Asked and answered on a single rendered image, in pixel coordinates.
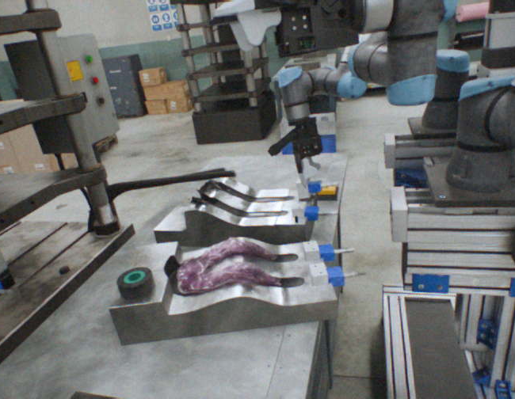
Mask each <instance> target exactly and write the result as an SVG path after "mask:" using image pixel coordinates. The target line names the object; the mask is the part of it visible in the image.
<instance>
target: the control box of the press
mask: <svg viewBox="0 0 515 399"><path fill-rule="evenodd" d="M58 38H59V42H60V45H61V48H62V51H63V55H64V58H65V61H66V64H67V69H68V71H69V74H70V76H71V81H72V84H73V87H74V91H75V92H78V93H81V94H83V96H84V99H85V102H86V109H85V110H83V112H82V117H83V119H84V123H85V125H86V130H87V133H88V136H89V138H90V143H91V146H92V148H93V152H94V156H95V158H96V161H97V163H101V158H100V155H99V152H98V149H97V143H99V142H101V141H105V140H106V139H107V138H109V136H110V135H112V134H114V133H116V132H118V131H119V130H120V125H119V123H118V119H117V116H116V111H115V108H114V105H113V99H112V97H111V93H110V91H109V85H108V82H107V79H106V76H105V71H104V67H103V65H102V61H101V57H100V53H99V50H98V47H97V41H96V39H95V35H94V34H92V33H87V34H80V35H73V36H59V37H58ZM3 46H4V48H5V51H6V54H7V57H8V60H9V61H10V65H11V67H12V70H13V74H14V76H15V78H16V81H17V84H18V87H19V90H20V92H21V95H22V98H23V101H38V100H43V99H48V98H52V97H54V96H55V93H54V89H53V87H52V83H51V80H50V78H49V75H48V71H47V68H46V66H45V63H44V59H43V56H42V54H41V51H40V47H39V44H38V42H37V40H26V41H21V42H15V43H9V44H3ZM32 126H33V128H34V131H35V133H36V137H37V139H38V142H39V144H40V148H41V150H42V152H43V154H54V155H55V157H56V158H57V161H58V164H59V168H60V170H65V167H64V164H63V159H62V156H61V155H62V154H73V153H74V150H73V147H72V145H71V141H70V138H69V135H68V133H67V129H66V126H65V123H64V121H63V117H62V116H51V117H48V118H44V119H42V120H41V121H38V122H35V123H32ZM80 190H81V192H82V193H83V195H84V196H85V198H86V201H87V203H88V205H89V207H90V208H91V202H90V198H89V196H88V193H87V191H86V190H85V188H80Z"/></svg>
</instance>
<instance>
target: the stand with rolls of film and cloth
mask: <svg viewBox="0 0 515 399"><path fill-rule="evenodd" d="M488 8H489V2H484V3H478V4H472V5H466V6H460V7H459V8H458V10H457V13H456V12H455V13H454V14H453V15H452V17H451V18H450V26H449V38H448V49H449V50H453V46H454V49H455V50H459V51H474V50H480V49H483V43H484V35H485V29H482V30H475V31H470V32H458V33H457V34H456V35H455V38H454V31H455V19H456V18H457V21H458V22H461V21H472V20H478V19H484V18H486V13H487V12H488ZM479 63H481V61H477V62H470V66H471V68H470V70H469V75H473V74H477V66H478V64H479Z"/></svg>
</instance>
